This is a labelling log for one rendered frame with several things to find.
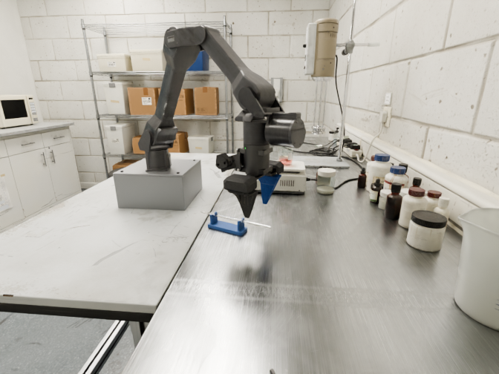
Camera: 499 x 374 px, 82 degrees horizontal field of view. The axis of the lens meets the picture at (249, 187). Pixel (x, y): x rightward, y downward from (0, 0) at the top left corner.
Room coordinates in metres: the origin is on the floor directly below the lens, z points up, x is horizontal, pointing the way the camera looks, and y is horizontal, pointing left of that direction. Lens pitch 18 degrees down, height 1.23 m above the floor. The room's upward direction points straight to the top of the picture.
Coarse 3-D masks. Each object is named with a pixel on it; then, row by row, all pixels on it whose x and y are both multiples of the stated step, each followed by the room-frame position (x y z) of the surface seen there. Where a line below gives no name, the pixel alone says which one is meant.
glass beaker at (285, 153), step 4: (280, 148) 0.95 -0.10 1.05; (284, 148) 0.94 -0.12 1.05; (288, 148) 0.94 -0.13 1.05; (292, 148) 0.95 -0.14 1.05; (280, 152) 0.95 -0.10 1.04; (284, 152) 0.94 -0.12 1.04; (288, 152) 0.94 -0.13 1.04; (292, 152) 0.95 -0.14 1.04; (280, 156) 0.95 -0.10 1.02; (284, 156) 0.94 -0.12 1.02; (288, 156) 0.94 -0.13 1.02; (292, 156) 0.95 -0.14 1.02; (280, 160) 0.95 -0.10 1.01; (284, 160) 0.94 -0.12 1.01; (288, 160) 0.94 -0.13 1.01; (292, 160) 0.96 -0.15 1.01; (284, 164) 0.94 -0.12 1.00; (288, 164) 0.95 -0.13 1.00; (292, 164) 0.96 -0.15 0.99
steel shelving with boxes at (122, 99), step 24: (96, 24) 3.13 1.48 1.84; (144, 24) 3.18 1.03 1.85; (168, 24) 3.07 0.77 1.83; (192, 24) 3.04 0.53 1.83; (216, 24) 3.19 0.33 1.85; (96, 72) 3.14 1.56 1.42; (120, 72) 3.26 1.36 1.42; (144, 72) 3.19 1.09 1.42; (192, 72) 3.15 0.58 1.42; (216, 72) 3.02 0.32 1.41; (120, 96) 3.22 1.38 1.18; (144, 96) 3.14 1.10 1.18; (192, 96) 3.36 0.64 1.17; (216, 96) 3.13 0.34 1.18; (120, 144) 3.14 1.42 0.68; (192, 144) 3.18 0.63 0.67
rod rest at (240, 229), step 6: (210, 216) 0.66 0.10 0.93; (210, 222) 0.66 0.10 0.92; (216, 222) 0.67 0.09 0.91; (222, 222) 0.67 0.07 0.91; (240, 222) 0.63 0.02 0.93; (210, 228) 0.66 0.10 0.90; (216, 228) 0.65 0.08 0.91; (222, 228) 0.64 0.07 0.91; (228, 228) 0.64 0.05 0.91; (234, 228) 0.64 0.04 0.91; (240, 228) 0.63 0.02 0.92; (246, 228) 0.64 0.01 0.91; (240, 234) 0.62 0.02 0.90
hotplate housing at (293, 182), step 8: (288, 176) 0.91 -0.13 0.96; (296, 176) 0.91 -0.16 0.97; (304, 176) 0.91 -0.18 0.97; (280, 184) 0.91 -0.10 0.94; (288, 184) 0.91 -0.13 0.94; (296, 184) 0.91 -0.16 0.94; (304, 184) 0.91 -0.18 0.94; (280, 192) 0.92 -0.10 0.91; (288, 192) 0.91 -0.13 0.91; (296, 192) 0.91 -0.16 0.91
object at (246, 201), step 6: (234, 192) 0.55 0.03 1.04; (240, 192) 0.54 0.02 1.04; (252, 192) 0.54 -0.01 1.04; (240, 198) 0.57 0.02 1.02; (246, 198) 0.56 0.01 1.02; (252, 198) 0.54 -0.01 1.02; (240, 204) 0.57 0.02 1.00; (246, 204) 0.56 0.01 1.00; (252, 204) 0.56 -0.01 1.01; (246, 210) 0.57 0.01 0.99; (246, 216) 0.57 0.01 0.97
